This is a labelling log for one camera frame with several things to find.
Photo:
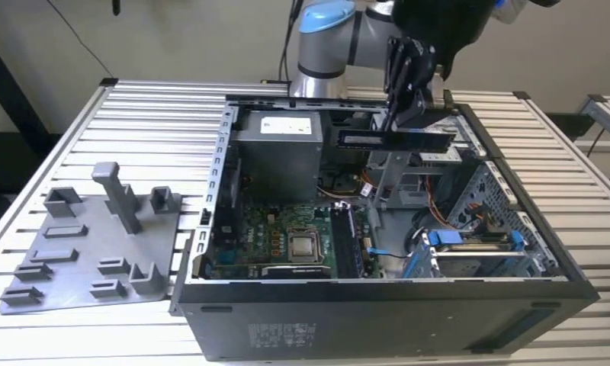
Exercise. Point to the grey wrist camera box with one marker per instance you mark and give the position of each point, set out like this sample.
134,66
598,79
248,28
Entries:
510,11

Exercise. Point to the perforated steel disk cage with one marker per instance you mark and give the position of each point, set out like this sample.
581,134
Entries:
487,187

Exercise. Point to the hard disk in blue carrier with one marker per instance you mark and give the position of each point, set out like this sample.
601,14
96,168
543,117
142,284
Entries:
445,237

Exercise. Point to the grey metal drive cage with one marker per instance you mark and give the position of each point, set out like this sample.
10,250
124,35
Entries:
393,167

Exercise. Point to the black graphics card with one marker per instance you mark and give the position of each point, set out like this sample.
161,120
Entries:
297,270

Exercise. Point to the installed RAM stick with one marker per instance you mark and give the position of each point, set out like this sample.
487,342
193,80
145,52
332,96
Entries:
356,251

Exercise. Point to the green motherboard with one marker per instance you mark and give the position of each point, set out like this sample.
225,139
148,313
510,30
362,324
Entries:
264,221

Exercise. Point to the grey power supply unit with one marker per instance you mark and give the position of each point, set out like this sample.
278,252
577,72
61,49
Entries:
277,167

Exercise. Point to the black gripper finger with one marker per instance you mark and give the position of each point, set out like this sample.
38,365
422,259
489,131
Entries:
393,68
420,110

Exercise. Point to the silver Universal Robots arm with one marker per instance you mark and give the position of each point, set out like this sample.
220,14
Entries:
330,49

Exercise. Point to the silver CPU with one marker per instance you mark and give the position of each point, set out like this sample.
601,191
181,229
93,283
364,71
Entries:
304,248

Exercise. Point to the black PC case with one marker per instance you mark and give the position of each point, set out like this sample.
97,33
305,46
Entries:
336,320

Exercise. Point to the grey plastic parts rack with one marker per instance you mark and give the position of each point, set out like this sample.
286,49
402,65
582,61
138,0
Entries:
90,236

